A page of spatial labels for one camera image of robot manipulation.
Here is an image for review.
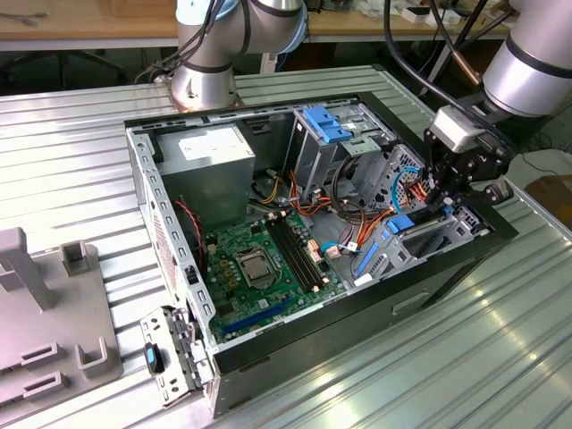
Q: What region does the CPU socket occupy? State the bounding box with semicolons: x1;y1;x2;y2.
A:
234;248;276;290

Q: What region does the black RAM slot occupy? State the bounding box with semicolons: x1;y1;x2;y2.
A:
279;214;327;290
265;217;316;295

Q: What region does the grey parts rack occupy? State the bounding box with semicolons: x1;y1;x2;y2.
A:
0;226;125;421

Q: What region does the grey power supply unit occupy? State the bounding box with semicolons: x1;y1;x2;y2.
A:
154;123;257;233

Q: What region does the black wire bundle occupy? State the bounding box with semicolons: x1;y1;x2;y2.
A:
331;149;394;224

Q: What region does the blue drive latch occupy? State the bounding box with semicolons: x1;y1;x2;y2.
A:
302;105;362;145

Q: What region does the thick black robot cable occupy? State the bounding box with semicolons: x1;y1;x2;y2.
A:
383;0;484;113

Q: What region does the green motherboard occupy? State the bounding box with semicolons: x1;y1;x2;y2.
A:
203;209;349;345

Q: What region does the yellow wire bundle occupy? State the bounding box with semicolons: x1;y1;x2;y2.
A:
249;176;291;206

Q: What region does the short blue wire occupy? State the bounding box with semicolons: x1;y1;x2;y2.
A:
319;240;358;260

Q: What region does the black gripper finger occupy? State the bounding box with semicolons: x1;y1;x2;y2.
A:
423;127;448;211
444;181;515;209

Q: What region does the grey disk bay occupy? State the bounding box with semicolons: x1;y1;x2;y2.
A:
350;200;488;287

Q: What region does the metal expansion bracket latch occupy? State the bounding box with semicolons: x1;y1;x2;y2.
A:
139;306;215;408

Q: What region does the grey base cable bundle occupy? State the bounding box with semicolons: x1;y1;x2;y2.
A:
133;0;224;86

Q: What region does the silver drive cage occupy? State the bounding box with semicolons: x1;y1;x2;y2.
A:
283;100;399;211

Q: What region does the orange red wire bundle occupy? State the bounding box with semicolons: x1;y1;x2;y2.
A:
285;169;336;218

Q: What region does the black case fan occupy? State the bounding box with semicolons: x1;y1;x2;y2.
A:
172;195;211;273

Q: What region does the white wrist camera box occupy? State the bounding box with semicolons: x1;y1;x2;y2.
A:
431;105;488;153

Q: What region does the black PC case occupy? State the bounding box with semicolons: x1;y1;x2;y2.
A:
122;90;519;419

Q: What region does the copper coloured cable sleeve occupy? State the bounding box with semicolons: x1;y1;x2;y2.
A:
449;46;484;87

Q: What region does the orange power wire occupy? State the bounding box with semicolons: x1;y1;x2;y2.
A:
357;177;433;251

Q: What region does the wooden desk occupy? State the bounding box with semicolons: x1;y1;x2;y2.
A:
306;0;515;44
0;0;180;51

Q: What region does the blue expansion slot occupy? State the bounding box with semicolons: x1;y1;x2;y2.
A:
221;298;291;335

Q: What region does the brown cardboard box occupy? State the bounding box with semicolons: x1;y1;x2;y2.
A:
522;174;572;223

